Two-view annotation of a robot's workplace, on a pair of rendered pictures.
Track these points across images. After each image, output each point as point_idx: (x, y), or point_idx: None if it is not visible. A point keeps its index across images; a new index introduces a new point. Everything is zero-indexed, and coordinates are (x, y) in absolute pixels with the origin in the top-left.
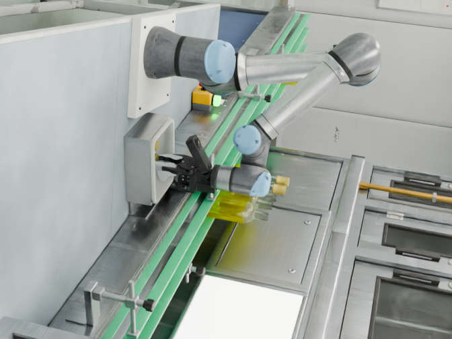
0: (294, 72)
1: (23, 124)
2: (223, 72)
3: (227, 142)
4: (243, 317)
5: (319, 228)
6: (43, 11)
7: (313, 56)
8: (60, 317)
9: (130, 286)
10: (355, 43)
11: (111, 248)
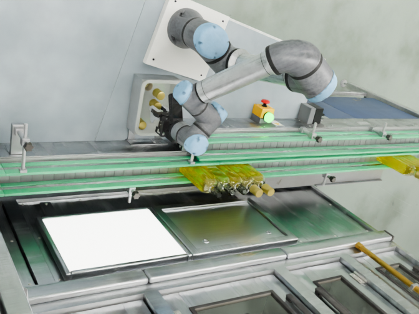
0: None
1: None
2: (204, 45)
3: (239, 138)
4: (128, 235)
5: (270, 238)
6: None
7: None
8: (5, 144)
9: (24, 127)
10: (288, 42)
11: (86, 142)
